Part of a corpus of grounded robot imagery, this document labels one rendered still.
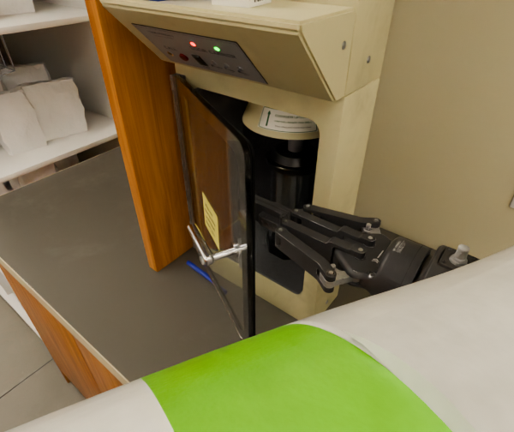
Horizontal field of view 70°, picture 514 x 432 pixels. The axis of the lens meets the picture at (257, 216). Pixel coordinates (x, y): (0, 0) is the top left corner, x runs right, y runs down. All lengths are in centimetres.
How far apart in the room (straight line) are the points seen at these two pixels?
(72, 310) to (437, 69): 92
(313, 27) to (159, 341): 61
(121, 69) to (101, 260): 48
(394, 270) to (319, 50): 23
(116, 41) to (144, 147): 19
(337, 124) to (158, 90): 37
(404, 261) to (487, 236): 64
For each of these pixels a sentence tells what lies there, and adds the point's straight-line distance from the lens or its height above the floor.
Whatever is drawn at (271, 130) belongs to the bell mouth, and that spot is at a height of 133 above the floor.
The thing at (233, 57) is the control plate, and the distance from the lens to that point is 49.
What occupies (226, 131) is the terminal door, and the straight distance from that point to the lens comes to 46.
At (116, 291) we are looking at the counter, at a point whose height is 94.
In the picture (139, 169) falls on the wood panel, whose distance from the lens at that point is 76.
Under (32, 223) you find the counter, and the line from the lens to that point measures 120.
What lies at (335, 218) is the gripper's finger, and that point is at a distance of 47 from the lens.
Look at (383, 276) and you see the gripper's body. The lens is 40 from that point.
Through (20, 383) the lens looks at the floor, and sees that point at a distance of 207.
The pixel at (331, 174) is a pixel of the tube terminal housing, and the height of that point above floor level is 130.
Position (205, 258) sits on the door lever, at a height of 121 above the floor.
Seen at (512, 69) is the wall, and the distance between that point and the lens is 89.
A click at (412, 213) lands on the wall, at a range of 105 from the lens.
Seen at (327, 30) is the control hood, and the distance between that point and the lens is 42.
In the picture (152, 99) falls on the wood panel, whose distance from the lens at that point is 74.
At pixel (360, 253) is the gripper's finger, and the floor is 130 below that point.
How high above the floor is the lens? 157
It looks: 37 degrees down
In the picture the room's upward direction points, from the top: straight up
